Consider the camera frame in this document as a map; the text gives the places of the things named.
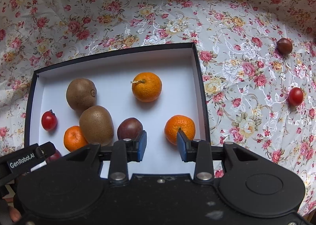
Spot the brown kiwi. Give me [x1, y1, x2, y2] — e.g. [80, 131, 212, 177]
[79, 106, 114, 146]

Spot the small purple plum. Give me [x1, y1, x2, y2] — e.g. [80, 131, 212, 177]
[46, 149, 62, 164]

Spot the red cherry tomato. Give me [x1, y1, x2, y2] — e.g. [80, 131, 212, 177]
[288, 87, 304, 106]

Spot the person's left hand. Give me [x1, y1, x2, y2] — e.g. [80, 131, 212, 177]
[5, 200, 22, 222]

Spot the mandarin beside kiwi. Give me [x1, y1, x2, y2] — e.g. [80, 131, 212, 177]
[63, 125, 88, 152]

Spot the dark box with white inside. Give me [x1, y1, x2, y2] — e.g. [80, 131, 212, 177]
[24, 42, 211, 174]

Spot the cherry tomato in box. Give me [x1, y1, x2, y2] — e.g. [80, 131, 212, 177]
[41, 110, 57, 131]

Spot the mandarin with stem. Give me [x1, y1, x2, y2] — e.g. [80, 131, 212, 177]
[131, 72, 162, 103]

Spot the kiwi with round end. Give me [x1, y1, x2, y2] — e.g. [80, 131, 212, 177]
[66, 78, 97, 112]

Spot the floral tablecloth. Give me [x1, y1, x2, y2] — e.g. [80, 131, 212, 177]
[1, 0, 315, 215]

